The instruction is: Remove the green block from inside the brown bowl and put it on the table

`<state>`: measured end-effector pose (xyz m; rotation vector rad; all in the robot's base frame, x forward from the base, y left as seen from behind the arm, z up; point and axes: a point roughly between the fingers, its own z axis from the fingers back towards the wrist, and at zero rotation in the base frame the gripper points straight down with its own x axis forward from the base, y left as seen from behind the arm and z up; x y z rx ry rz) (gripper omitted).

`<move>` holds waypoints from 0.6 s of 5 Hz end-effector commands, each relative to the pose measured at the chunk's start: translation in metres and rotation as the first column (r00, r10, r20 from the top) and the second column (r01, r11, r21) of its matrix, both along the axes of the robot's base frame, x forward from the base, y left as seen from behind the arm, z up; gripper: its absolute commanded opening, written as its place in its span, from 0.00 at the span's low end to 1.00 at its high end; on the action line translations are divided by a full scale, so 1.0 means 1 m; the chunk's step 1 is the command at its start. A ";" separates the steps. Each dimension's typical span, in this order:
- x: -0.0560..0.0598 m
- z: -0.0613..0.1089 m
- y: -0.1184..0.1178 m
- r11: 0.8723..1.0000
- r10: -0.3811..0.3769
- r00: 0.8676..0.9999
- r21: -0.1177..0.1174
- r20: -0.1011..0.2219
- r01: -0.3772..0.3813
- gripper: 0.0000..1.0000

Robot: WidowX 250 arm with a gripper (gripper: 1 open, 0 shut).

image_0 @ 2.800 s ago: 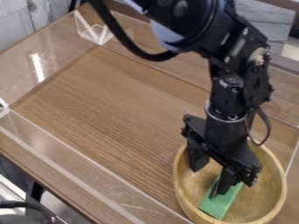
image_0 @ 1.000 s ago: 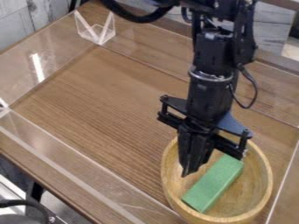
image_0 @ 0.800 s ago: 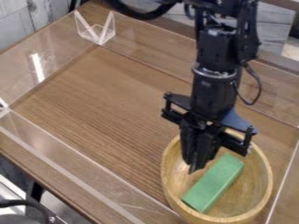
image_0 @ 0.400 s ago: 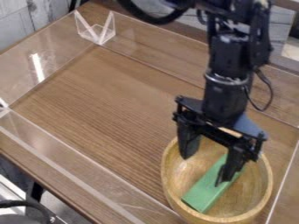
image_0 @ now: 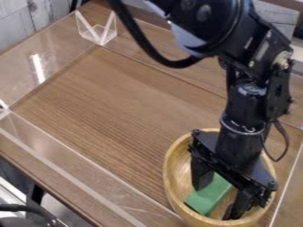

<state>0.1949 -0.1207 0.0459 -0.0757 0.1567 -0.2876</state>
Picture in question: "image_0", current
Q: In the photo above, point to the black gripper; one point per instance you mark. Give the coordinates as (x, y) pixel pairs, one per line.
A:
(229, 153)

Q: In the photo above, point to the green rectangular block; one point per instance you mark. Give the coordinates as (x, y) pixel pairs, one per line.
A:
(204, 200)

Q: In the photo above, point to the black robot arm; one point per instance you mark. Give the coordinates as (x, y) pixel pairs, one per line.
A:
(225, 29)

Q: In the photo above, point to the black table leg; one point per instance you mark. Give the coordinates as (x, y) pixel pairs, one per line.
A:
(34, 194)

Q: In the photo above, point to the clear acrylic tray wall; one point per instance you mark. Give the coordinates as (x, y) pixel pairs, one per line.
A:
(106, 201)

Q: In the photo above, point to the clear acrylic corner bracket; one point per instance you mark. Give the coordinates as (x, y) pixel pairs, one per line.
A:
(97, 34)

